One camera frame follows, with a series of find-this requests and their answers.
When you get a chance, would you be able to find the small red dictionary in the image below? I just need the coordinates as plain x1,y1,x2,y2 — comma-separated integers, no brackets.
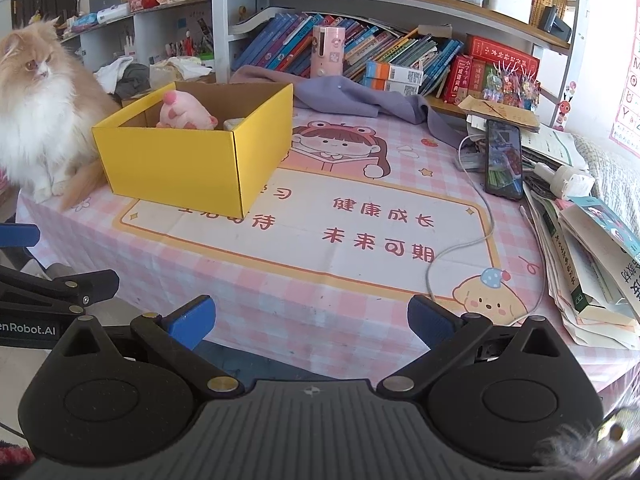
442,55,473,106

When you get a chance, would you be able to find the red cartoon sticker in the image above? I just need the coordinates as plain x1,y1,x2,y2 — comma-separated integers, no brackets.
555,80,577,128

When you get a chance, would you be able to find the large red book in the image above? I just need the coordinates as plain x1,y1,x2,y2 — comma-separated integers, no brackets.
466,35,541,73

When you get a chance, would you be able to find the dark bookend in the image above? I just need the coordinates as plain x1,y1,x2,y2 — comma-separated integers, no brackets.
539,6,572,42

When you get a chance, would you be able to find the fluffy orange white cat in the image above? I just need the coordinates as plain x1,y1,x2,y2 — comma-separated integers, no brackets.
0,17,121,212

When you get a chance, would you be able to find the purple cloth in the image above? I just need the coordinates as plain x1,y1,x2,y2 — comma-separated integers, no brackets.
230,65,463,148

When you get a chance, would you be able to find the teal cover book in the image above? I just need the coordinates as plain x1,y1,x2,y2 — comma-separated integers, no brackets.
567,196,640,256

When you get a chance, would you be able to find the white charging cable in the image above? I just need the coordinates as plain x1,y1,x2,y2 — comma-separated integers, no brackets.
425,132,546,326

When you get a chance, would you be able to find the grey cloth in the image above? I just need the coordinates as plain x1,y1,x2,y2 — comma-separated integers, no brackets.
115,62,151,98

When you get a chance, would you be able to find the white cloth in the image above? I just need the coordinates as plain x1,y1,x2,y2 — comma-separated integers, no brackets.
94,56,135,93

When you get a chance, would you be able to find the stack of white papers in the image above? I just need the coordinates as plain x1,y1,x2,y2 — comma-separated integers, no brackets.
460,115,591,171

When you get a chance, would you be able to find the alphabet wall poster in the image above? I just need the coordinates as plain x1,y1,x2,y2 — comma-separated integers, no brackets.
607,25,640,153

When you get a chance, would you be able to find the white handheld device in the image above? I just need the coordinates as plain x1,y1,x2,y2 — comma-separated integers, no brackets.
532,162,596,200

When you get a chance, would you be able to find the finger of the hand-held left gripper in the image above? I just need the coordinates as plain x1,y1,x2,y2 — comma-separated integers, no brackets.
0,223,42,249
0,265,121,317

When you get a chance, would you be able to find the grey fluffy trim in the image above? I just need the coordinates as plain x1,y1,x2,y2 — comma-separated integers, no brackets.
537,400,640,480

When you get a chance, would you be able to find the row of thin blue books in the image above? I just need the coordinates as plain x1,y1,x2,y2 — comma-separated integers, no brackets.
232,10,466,92

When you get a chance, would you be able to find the colourful figurine bundle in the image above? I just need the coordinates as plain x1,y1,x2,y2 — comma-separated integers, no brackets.
482,62,542,111

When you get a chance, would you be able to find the black smartphone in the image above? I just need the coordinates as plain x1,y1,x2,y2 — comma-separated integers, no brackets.
485,119,524,202

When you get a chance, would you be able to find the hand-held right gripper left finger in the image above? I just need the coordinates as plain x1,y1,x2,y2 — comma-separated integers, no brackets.
50,295,245,401

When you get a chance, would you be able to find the grey cubby shelf unit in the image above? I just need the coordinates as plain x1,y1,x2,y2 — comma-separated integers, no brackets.
65,0,216,81

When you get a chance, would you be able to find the brown paper envelope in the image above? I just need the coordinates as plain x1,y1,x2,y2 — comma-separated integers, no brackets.
457,95,542,133

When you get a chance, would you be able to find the pink cylindrical device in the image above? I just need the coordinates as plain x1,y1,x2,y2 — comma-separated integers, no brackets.
311,25,346,79

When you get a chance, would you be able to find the yellow cardboard box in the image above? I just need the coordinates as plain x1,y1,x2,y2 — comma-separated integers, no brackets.
91,81,295,219

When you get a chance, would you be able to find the pink plush paw toy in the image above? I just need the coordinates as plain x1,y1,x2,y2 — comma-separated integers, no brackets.
156,90,219,132

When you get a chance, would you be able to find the white bookshelf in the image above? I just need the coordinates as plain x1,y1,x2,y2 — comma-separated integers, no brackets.
210,0,586,126

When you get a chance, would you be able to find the pile of worn workbooks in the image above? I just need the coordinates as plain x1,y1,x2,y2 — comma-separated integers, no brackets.
522,192,640,348

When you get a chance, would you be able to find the grey knit blanket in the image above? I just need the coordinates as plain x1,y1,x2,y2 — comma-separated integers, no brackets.
572,135,640,221

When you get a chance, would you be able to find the crumpled plastic bag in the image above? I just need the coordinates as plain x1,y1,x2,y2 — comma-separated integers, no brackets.
149,56,213,88

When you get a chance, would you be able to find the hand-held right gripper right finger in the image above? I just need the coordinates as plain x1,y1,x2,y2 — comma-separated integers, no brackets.
376,295,576,401

